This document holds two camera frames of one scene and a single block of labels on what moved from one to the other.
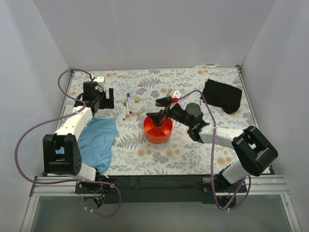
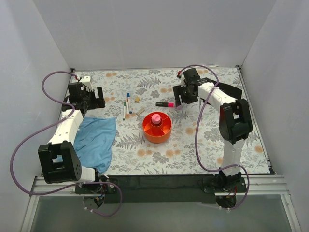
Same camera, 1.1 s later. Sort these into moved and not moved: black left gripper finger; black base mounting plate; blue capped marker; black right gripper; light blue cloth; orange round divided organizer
Moved: black right gripper; black left gripper finger
Not moved: light blue cloth; orange round divided organizer; black base mounting plate; blue capped marker
